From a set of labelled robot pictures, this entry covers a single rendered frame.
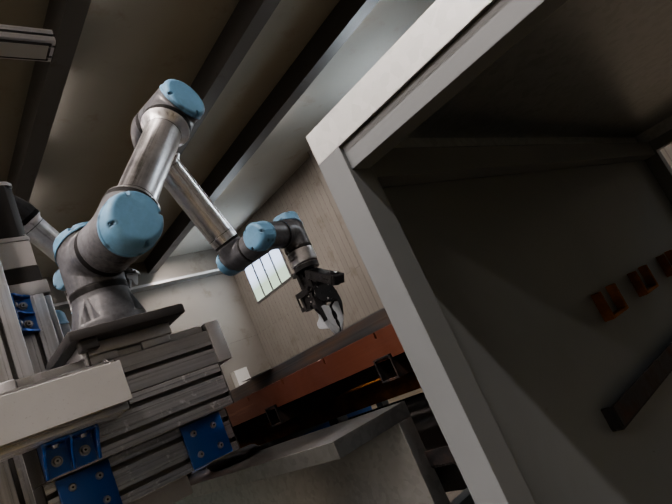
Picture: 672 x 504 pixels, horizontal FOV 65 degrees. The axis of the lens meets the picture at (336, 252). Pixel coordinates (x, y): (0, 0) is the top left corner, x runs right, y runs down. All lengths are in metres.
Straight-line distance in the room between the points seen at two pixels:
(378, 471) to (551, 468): 0.50
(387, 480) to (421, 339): 0.61
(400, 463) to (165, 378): 0.49
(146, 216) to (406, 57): 0.67
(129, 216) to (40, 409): 0.37
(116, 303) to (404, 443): 0.62
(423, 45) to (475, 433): 0.38
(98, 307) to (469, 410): 0.77
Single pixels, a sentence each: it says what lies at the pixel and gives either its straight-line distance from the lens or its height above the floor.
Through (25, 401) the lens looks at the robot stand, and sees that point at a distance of 0.93.
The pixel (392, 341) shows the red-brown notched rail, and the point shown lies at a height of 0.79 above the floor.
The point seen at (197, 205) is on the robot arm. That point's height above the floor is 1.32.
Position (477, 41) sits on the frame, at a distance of 0.52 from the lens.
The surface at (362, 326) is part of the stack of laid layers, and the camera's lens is 1.16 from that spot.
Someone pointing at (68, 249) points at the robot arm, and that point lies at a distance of 1.18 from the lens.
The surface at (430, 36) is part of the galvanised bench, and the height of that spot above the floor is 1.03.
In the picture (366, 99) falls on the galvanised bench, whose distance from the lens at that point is 0.58.
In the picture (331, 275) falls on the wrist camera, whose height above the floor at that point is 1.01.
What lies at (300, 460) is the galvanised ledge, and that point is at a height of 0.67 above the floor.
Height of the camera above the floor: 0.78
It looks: 12 degrees up
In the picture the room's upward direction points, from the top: 24 degrees counter-clockwise
